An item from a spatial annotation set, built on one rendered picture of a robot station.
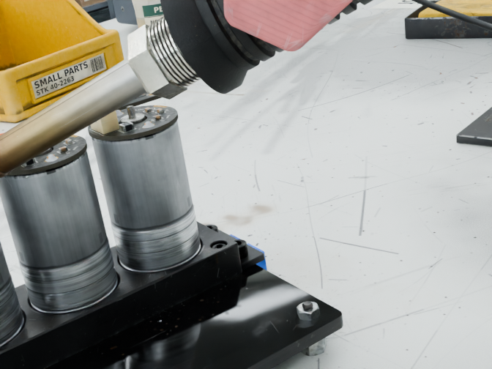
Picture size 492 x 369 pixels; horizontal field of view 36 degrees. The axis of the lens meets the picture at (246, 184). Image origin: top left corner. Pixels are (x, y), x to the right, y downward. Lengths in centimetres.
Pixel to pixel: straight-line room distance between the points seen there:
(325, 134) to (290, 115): 4
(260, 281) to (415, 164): 12
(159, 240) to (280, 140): 16
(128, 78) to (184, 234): 7
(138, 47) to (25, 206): 6
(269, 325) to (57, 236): 6
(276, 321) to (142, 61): 9
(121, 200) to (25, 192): 3
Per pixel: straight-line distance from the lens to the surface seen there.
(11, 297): 21
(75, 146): 20
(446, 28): 51
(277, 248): 27
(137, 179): 21
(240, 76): 15
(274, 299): 22
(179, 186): 21
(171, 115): 21
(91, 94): 16
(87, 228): 20
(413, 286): 24
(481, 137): 34
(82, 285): 21
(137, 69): 15
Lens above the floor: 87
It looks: 23 degrees down
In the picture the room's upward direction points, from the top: 9 degrees counter-clockwise
